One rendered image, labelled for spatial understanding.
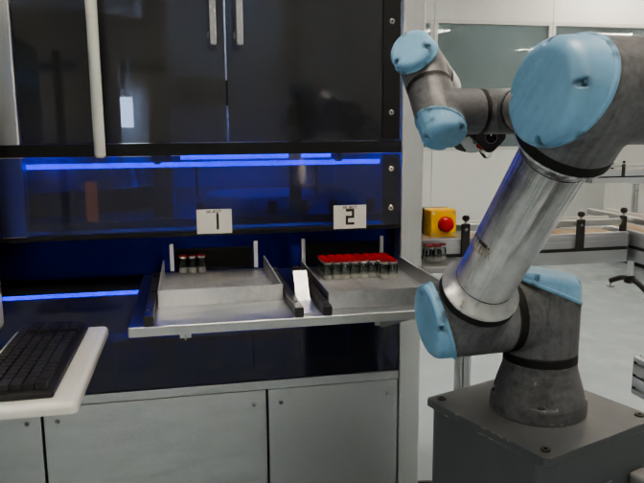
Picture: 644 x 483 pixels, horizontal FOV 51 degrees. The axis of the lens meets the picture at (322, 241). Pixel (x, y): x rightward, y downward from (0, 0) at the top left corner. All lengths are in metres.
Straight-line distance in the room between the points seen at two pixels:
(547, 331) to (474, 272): 0.19
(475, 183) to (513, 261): 5.98
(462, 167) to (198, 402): 5.32
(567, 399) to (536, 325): 0.13
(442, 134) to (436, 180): 5.63
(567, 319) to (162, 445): 1.11
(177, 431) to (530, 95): 1.32
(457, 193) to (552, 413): 5.77
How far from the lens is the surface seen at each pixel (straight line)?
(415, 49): 1.14
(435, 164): 6.70
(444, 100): 1.10
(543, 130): 0.74
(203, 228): 1.67
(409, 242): 1.77
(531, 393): 1.11
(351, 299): 1.38
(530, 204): 0.84
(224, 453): 1.85
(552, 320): 1.08
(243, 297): 1.44
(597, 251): 2.15
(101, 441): 1.83
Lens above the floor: 1.24
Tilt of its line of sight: 9 degrees down
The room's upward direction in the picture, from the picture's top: straight up
